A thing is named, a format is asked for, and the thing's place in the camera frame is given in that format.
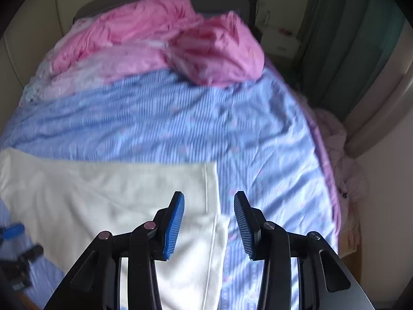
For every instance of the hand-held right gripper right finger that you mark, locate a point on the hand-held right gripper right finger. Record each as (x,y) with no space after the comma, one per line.
(245,232)

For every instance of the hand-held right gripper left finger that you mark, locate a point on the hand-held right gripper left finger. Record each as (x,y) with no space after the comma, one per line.
(172,232)

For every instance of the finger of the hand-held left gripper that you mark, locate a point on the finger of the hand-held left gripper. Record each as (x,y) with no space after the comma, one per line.
(32,252)
(13,231)

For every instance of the cream knitted cloth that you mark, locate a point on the cream knitted cloth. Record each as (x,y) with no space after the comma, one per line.
(96,200)

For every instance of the blue striped bed sheet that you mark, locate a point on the blue striped bed sheet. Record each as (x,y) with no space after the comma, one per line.
(155,116)

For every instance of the pale pink cloth heap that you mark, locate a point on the pale pink cloth heap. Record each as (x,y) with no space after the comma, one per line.
(335,155)

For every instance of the beige window sill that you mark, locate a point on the beige window sill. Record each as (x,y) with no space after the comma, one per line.
(380,119)

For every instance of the pale floral quilt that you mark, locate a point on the pale floral quilt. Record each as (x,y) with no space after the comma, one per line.
(96,71)

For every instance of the pink blanket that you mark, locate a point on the pink blanket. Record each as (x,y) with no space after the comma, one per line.
(206,48)

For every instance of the white bedside cabinet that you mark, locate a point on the white bedside cabinet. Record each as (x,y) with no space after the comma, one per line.
(280,38)

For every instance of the green curtain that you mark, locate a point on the green curtain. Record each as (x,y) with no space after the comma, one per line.
(348,38)

